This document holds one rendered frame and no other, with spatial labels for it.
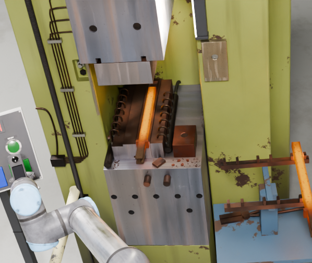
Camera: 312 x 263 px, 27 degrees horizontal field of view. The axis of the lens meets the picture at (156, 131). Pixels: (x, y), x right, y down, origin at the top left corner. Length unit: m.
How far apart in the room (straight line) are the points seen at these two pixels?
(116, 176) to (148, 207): 0.21
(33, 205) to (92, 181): 0.88
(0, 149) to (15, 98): 2.24
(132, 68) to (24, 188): 0.59
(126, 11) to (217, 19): 0.34
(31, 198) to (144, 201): 0.72
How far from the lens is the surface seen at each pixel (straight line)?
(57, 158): 2.79
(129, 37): 2.23
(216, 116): 2.57
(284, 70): 2.98
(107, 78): 2.34
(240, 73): 2.45
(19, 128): 2.48
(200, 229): 2.73
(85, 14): 2.21
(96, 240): 1.80
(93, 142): 2.73
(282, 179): 3.41
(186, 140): 2.51
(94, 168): 2.83
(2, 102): 4.71
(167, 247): 2.83
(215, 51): 2.37
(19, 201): 2.04
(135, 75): 2.31
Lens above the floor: 2.60
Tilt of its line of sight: 39 degrees down
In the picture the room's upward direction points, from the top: 9 degrees counter-clockwise
